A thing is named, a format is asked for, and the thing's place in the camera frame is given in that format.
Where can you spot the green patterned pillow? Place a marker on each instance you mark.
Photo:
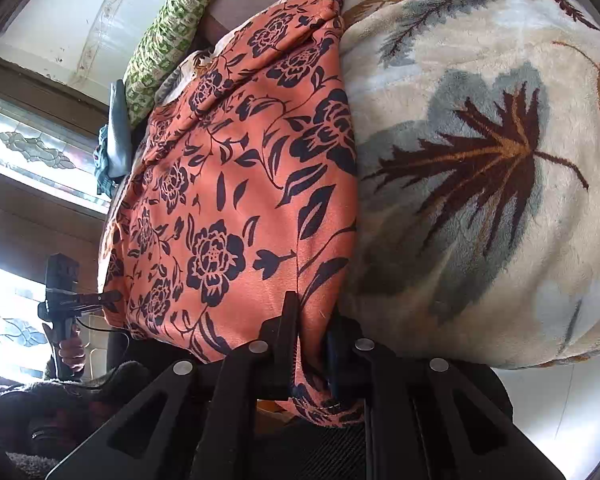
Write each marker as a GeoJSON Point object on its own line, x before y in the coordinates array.
{"type": "Point", "coordinates": [165, 45]}

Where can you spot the person's left hand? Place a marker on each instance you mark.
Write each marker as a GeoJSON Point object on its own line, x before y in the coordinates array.
{"type": "Point", "coordinates": [72, 352]}

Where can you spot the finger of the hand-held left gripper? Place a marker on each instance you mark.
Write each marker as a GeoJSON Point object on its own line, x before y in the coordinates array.
{"type": "Point", "coordinates": [97, 300]}

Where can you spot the patterned glass window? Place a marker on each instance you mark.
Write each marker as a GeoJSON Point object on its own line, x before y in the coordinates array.
{"type": "Point", "coordinates": [30, 145]}

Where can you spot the leaf print fleece blanket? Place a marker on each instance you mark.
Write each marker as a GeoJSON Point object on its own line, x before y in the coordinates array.
{"type": "Point", "coordinates": [480, 110]}

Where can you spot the dark fleece clothing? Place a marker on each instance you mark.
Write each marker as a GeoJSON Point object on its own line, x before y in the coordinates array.
{"type": "Point", "coordinates": [55, 410]}

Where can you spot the orange floral blouse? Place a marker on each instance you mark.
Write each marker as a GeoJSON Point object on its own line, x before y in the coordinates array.
{"type": "Point", "coordinates": [240, 185]}

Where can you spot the teal patterned cloth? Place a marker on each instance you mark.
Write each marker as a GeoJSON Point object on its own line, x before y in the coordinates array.
{"type": "Point", "coordinates": [102, 170]}

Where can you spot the light blue folded cloth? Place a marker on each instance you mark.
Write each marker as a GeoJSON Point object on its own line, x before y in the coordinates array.
{"type": "Point", "coordinates": [119, 130]}

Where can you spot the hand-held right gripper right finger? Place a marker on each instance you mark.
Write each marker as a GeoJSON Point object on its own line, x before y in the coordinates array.
{"type": "Point", "coordinates": [340, 365]}

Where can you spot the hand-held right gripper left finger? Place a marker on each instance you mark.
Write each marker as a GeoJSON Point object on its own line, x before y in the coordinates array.
{"type": "Point", "coordinates": [280, 360]}

